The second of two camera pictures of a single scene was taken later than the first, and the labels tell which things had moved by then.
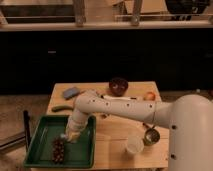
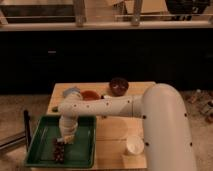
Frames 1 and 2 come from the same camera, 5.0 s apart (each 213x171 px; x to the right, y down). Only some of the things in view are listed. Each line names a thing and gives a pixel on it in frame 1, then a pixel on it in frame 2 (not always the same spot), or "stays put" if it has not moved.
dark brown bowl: [118, 86] stays put
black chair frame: [24, 138] stays put
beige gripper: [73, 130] to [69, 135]
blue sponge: [70, 93] stays put
